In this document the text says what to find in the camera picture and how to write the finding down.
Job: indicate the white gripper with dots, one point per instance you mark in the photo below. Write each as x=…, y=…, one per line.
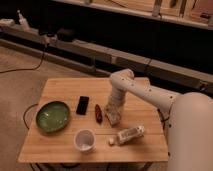
x=113, y=114

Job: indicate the brown red elongated object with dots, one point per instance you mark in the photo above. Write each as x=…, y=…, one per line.
x=98, y=114

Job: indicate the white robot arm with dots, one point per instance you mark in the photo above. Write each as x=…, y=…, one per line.
x=190, y=135

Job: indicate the black smartphone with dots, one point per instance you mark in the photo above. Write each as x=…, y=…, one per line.
x=82, y=105

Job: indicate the white paper cup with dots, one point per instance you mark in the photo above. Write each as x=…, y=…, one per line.
x=84, y=140

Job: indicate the green bowl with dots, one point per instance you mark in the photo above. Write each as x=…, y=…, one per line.
x=53, y=117

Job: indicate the black device on ledge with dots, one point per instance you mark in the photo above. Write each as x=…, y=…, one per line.
x=66, y=35

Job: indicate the white spray bottle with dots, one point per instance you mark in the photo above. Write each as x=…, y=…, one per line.
x=23, y=21

